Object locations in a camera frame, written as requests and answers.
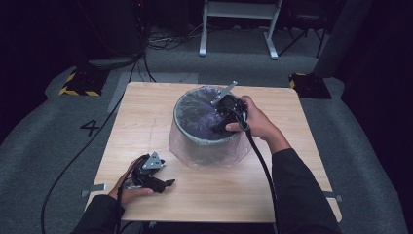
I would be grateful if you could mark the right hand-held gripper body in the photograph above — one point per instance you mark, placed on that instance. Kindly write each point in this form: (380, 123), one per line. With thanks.
(232, 109)

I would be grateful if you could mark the person's dark clothing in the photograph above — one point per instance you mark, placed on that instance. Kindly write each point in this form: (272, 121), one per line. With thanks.
(207, 229)

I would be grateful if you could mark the white metal stand frame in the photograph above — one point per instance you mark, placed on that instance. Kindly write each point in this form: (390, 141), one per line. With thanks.
(238, 9)

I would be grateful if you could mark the grey column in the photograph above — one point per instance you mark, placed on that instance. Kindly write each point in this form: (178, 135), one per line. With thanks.
(344, 35)

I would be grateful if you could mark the person's left hand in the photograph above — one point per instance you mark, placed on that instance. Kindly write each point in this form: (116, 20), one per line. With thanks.
(125, 195)

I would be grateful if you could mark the person's right hand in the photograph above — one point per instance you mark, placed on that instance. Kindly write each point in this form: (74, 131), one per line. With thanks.
(259, 126)

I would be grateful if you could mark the black yellow striped base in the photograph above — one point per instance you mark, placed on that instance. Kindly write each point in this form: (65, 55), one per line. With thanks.
(311, 87)
(84, 83)

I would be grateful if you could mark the purple plastic bag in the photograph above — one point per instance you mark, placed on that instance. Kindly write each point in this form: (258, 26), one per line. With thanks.
(195, 110)

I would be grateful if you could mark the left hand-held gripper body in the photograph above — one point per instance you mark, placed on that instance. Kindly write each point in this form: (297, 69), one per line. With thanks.
(147, 177)

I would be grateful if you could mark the black folding stand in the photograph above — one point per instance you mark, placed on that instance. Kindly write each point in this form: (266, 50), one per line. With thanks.
(305, 18)

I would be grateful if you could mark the green plastic bin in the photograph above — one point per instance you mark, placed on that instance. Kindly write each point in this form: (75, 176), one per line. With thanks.
(207, 152)

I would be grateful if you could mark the metal table bracket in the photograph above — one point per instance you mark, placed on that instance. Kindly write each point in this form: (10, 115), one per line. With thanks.
(334, 196)
(94, 188)

